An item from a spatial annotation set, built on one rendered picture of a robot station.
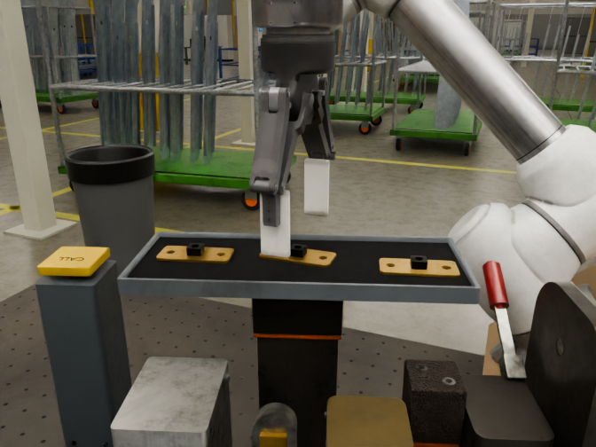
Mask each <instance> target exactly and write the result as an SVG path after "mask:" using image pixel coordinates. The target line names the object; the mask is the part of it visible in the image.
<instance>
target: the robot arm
mask: <svg viewBox="0 0 596 447"><path fill-rule="evenodd" d="M252 5H253V25H254V26H255V27H266V34H267V35H263V38H261V68H262V70H263V71H264V72H265V73H268V74H275V75H276V76H277V81H276V86H275V87H263V88H262V95H261V115H260V121H259V126H258V131H257V138H256V143H255V153H254V159H253V165H252V170H251V176H250V182H249V190H250V191H251V192H259V193H260V221H261V254H263V255H271V256H277V257H284V258H288V257H289V256H290V191H289V190H285V189H286V182H287V179H288V175H289V171H290V168H291V163H292V159H293V156H294V149H295V146H296V142H297V138H298V136H299V135H302V140H303V143H304V145H305V148H306V151H307V154H308V156H309V158H306V159H305V160H304V213H305V214H308V215H316V216H327V215H328V205H329V160H330V161H334V160H335V158H336V152H333V149H334V142H333V129H332V123H331V115H330V108H329V101H328V81H327V77H318V75H320V74H327V73H331V72H332V71H333V70H334V67H335V38H333V35H329V34H330V32H334V31H335V30H337V29H338V28H340V27H342V26H343V25H344V24H346V23H347V22H349V21H350V20H352V19H353V18H354V17H355V16H357V15H358V14H359V13H360V12H361V11H362V10H363V9H364V8H366V9H367V10H368V11H370V12H373V13H375V14H376V15H378V16H379V17H382V18H384V19H388V20H389V19H391V20H392V21H393V22H394V23H395V24H396V26H397V27H398V28H399V29H400V30H401V31H402V32H403V33H404V35H405V36H406V37H407V38H408V39H409V40H410V41H411V43H412V44H413V45H414V46H415V47H416V48H417V49H418V51H419V52H420V53H421V54H422V55H423V56H424V57H425V59H426V60H427V61H428V62H429V63H430V64H431V65H432V67H433V68H434V69H435V70H436V71H437V72H438V73H439V75H440V76H441V77H442V78H443V79H444V80H445V81H446V82H447V83H448V84H449V85H450V86H451V87H452V88H453V90H454V91H455V92H456V93H457V94H458V95H459V96H460V98H461V99H462V100H463V101H464V102H465V103H466V104H467V106H468V107H469V108H470V109H471V110H472V111H473V112H474V114H475V115H476V116H477V117H478V118H479V119H480V120H481V122H482V123H483V124H484V125H485V126H486V127H487V128H488V130H489V131H490V132H491V133H492V134H493V135H494V136H495V138H496V139H497V140H498V141H499V142H500V143H501V144H502V146H504V147H505V149H506V150H507V151H508V152H509V153H510V154H511V155H512V156H513V157H514V158H515V159H516V161H517V162H518V164H517V167H516V180H517V183H518V184H519V186H520V187H521V190H522V192H523V194H524V196H525V197H526V198H527V199H526V200H524V201H523V202H522V203H521V204H519V205H517V206H514V207H512V208H509V207H508V206H507V205H506V204H504V203H487V204H484V205H480V206H477V207H475V208H473V209H471V210H470V211H469V212H467V213H466V214H465V215H464V216H463V217H462V218H461V219H460V220H459V221H458V222H457V223H456V224H455V225H454V226H453V228H452V229H451V231H450V232H449V235H448V237H449V238H452V239H453V241H454V243H455V244H456V246H457V248H458V250H459V252H460V253H461V254H462V256H463V258H464V260H465V261H466V263H467V265H468V267H469V269H470V271H472V273H473V275H474V277H475V279H476V280H477V282H478V284H479V286H480V287H481V290H480V297H479V303H478V304H479V305H480V306H481V307H482V309H483V310H484V311H485V312H486V313H487V314H488V315H489V316H490V317H491V318H492V319H493V320H494V321H495V322H496V317H495V312H494V310H491V309H490V304H489V299H488V295H487V289H486V285H485V280H484V276H483V270H482V266H483V265H484V264H485V263H486V262H488V261H495V262H498V263H500V266H501V270H502V274H503V279H504V282H505V287H506V294H507V299H508V302H509V307H508V308H507V309H506V311H507V316H508V320H509V325H510V328H511V333H512V337H513V342H514V349H515V354H516V355H521V356H522V359H523V363H524V365H525V360H526V355H527V349H528V344H529V335H530V329H531V324H532V318H533V313H534V309H535V304H536V299H537V295H538V293H539V291H540V289H541V287H542V286H543V285H544V284H546V283H547V282H569V283H571V284H573V282H572V281H571V279H572V278H573V277H574V275H575V274H576V272H577V270H578V269H579V267H580V266H581V265H582V264H584V263H585V262H587V261H588V260H590V259H591V258H593V257H594V256H595V255H596V133H595V132H593V131H592V130H590V129H589V128H588V127H584V126H579V125H571V124H570V125H568V126H566V127H565V126H564V125H563V124H562V123H561V122H560V121H559V119H558V118H557V117H556V116H555V115H554V114H553V113H552V112H551V110H550V109H549V108H548V107H547V106H546V105H545V104H544V103H543V101H542V100H541V99H540V98H539V97H538V96H537V95H536V94H535V92H534V91H533V90H532V89H531V88H530V87H529V86H528V85H527V83H526V82H525V81H523V80H522V78H521V77H520V76H519V75H518V74H517V73H516V72H515V71H514V70H513V69H512V68H511V66H510V65H509V64H508V63H507V62H506V61H505V60H504V59H503V57H502V56H501V55H500V54H499V53H498V52H497V51H496V50H495V48H494V47H493V46H492V45H491V44H490V43H489V42H488V41H487V39H486V37H485V36H484V35H483V34H482V33H481V32H480V30H479V29H478V28H477V27H476V26H475V25H474V24H473V23H472V21H471V20H470V19H469V18H468V17H467V16H466V15H465V14H464V13H463V12H462V11H461V10H460V9H459V8H458V6H457V5H456V4H455V3H454V2H453V1H452V0H252ZM269 179H270V180H269ZM573 285H574V284H573ZM574 286H575V285H574ZM496 323H497V322H496Z"/></svg>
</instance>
